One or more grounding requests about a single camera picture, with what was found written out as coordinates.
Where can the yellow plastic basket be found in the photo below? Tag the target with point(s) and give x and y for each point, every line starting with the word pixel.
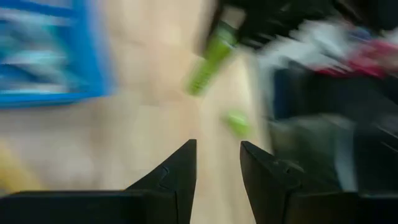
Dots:
pixel 12 174

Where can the yellow-green staple box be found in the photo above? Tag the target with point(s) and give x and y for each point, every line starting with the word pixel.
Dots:
pixel 214 56
pixel 238 124

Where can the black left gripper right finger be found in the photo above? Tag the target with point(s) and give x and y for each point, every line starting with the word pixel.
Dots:
pixel 273 193

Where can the blue plastic basket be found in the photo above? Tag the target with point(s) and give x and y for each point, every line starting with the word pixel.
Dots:
pixel 90 62

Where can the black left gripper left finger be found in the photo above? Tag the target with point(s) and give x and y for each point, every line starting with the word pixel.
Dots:
pixel 149 205

